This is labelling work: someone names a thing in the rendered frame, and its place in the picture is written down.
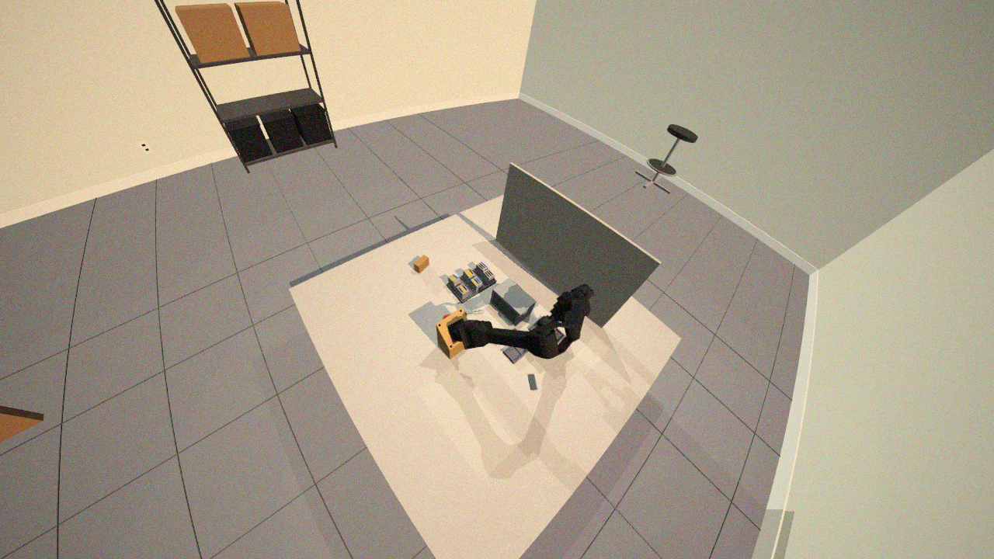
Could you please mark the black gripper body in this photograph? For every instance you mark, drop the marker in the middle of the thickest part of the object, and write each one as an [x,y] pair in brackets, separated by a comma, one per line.
[555,313]

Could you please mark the dark grey panel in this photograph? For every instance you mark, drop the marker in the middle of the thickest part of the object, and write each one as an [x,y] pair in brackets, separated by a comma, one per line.
[568,246]

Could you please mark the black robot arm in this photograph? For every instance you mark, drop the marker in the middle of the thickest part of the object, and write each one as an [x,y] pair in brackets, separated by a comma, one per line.
[540,341]

